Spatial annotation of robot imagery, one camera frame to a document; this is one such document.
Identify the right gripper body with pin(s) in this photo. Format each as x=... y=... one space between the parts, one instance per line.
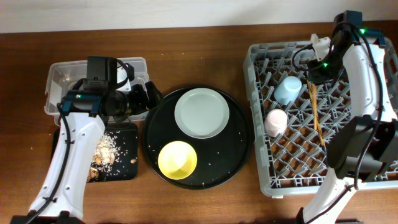
x=319 y=74

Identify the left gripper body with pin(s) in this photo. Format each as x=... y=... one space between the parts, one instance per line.
x=148 y=97

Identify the wooden chopstick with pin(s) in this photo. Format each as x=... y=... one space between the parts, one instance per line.
x=319 y=127
x=311 y=102

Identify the blue cup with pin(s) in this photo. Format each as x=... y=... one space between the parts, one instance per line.
x=288 y=90

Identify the pink cup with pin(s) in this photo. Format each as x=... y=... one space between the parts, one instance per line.
x=276 y=122

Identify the white plate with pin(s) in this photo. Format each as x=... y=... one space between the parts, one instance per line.
x=201 y=113

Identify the food scraps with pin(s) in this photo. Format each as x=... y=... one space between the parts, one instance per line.
x=105 y=152

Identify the yellow bowl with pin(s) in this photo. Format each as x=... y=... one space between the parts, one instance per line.
x=177 y=160

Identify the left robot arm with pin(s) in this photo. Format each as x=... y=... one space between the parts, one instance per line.
x=85 y=111

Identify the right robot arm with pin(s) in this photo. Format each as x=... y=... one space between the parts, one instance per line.
x=367 y=145

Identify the grey dishwasher rack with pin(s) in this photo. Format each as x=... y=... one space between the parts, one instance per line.
x=293 y=163

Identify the clear plastic bin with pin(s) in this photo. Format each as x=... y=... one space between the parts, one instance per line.
x=63 y=75

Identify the black rectangular tray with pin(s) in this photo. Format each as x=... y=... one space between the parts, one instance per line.
x=124 y=155

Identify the round black tray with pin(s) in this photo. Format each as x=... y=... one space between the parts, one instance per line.
x=219 y=157

